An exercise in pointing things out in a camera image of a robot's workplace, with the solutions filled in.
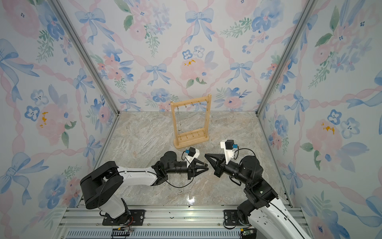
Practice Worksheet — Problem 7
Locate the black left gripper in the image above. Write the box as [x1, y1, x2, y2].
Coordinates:
[166, 159, 208, 180]

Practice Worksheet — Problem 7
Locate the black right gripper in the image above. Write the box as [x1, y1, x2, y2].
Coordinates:
[206, 152, 251, 186]

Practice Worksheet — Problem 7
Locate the wooden jewelry display stand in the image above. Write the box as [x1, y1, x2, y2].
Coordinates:
[170, 94, 212, 149]

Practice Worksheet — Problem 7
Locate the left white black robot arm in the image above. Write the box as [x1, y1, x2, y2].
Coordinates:
[80, 147, 209, 226]

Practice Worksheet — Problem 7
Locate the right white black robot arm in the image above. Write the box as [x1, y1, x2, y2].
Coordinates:
[205, 153, 311, 239]

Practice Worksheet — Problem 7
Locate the green circuit board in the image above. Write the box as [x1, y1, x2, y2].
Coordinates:
[240, 229, 257, 239]

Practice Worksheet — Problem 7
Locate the right aluminium corner profile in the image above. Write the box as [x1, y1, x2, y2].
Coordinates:
[257, 0, 317, 117]

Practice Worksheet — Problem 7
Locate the aluminium corner profile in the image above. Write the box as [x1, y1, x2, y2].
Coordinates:
[48, 0, 120, 116]
[257, 0, 317, 117]

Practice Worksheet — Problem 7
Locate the left aluminium corner profile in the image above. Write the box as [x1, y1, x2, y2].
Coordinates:
[48, 0, 120, 116]

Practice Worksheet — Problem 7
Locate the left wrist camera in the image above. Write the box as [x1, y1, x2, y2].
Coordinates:
[185, 147, 200, 167]

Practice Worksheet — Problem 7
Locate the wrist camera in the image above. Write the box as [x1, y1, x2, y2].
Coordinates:
[220, 139, 238, 165]
[185, 147, 200, 167]

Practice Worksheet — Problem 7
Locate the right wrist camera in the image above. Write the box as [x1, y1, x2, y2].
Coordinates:
[220, 139, 238, 165]

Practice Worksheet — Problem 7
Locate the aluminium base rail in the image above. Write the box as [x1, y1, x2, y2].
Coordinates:
[52, 205, 314, 239]

